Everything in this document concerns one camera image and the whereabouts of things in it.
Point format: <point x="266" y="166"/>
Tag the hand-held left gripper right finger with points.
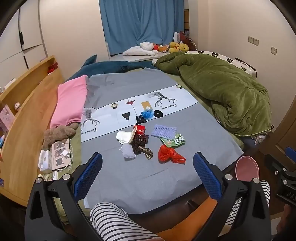
<point x="208" y="176"/>

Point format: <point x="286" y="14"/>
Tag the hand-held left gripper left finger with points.
<point x="89" y="176"/>

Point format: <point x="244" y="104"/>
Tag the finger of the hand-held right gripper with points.
<point x="290" y="153"/>
<point x="272" y="162"/>

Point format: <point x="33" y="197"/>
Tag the pink bin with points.
<point x="246" y="169"/>

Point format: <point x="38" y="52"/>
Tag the red plastic bag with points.
<point x="168" y="154"/>

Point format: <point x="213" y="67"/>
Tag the white foam net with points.
<point x="127" y="150"/>

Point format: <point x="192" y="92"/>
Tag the green panda packet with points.
<point x="172" y="141"/>

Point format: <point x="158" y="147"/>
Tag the white pouch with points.
<point x="123" y="136"/>

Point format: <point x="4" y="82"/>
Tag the brown leopard wrapper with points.
<point x="148" y="154"/>

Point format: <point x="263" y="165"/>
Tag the purple foam net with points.
<point x="163" y="131"/>

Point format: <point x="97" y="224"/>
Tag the red wrapper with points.
<point x="140" y="129"/>

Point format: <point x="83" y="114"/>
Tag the black wrapper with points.
<point x="140" y="119"/>

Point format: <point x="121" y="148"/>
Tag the blue plastic wrapper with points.
<point x="147" y="114"/>

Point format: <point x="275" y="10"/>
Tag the person's right hand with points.
<point x="289" y="217"/>

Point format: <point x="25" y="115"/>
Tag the person's right leg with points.
<point x="264" y="190"/>

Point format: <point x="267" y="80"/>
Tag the person's leg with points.
<point x="264" y="190"/>
<point x="115" y="222"/>

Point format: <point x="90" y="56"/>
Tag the brown wooden door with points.
<point x="286" y="129"/>

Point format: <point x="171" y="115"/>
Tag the plaid cloth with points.
<point x="259" y="139"/>

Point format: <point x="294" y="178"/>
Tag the olive green bed sheet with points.
<point x="76" y="148"/>

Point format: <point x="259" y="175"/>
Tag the white charger plug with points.
<point x="65" y="154"/>

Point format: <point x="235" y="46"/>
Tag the pink white tube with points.
<point x="56" y="175"/>

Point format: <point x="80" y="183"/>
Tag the white box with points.
<point x="45" y="161"/>

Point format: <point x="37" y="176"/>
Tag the grey printed sheet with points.
<point x="161" y="185"/>

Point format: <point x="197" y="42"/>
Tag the brown plush toy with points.
<point x="57" y="134"/>

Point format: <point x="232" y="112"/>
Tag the person's left leg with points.
<point x="115" y="222"/>

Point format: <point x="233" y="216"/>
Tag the pink pillow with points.
<point x="69" y="102"/>

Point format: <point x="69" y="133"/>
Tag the green fleece blanket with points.
<point x="226" y="92"/>

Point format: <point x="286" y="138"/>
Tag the wooden headboard shelf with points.
<point x="30" y="111"/>

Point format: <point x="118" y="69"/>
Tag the blue shelf item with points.
<point x="1" y="141"/>

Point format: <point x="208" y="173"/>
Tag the small doll figure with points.
<point x="17" y="106"/>

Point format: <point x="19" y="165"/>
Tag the pink box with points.
<point x="7" y="118"/>

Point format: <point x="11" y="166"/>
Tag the blue shark plush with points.
<point x="108" y="67"/>

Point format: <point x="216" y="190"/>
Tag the red shelf ornament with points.
<point x="52" y="67"/>

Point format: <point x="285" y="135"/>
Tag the white black flower pillow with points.
<point x="219" y="56"/>

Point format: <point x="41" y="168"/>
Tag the white paper card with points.
<point x="9" y="83"/>

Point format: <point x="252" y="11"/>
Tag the yellow bear plush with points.
<point x="173" y="47"/>
<point x="183" y="47"/>

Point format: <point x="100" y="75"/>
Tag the white plush toy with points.
<point x="136" y="51"/>

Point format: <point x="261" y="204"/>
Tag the orange plush toy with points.
<point x="163" y="48"/>

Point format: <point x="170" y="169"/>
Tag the dark red cushion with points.
<point x="188" y="40"/>

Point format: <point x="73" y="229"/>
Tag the small white fan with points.
<point x="176" y="37"/>

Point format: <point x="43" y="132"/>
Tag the white wardrobe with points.
<point x="13" y="46"/>

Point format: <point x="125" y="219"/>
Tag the wooden shelf unit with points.
<point x="186" y="19"/>

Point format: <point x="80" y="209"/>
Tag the blue curtain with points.
<point x="138" y="23"/>

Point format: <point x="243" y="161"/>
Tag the single wall switch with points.
<point x="274" y="50"/>

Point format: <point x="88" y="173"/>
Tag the double wall switch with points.
<point x="253" y="40"/>

